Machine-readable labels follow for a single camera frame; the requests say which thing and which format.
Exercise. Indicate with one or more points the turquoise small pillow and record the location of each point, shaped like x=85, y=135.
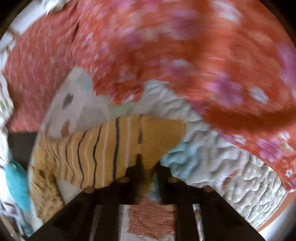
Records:
x=17, y=183

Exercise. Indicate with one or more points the orange floral fabric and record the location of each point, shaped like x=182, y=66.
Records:
x=231, y=60

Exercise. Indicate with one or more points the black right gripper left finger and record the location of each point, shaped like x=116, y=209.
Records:
x=94, y=213

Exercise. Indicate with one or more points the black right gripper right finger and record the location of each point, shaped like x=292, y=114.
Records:
x=201, y=213

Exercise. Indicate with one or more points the yellow striped knit sweater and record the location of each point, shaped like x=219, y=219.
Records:
x=98, y=156

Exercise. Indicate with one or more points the white patchwork heart quilt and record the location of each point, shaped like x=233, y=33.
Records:
x=202, y=157

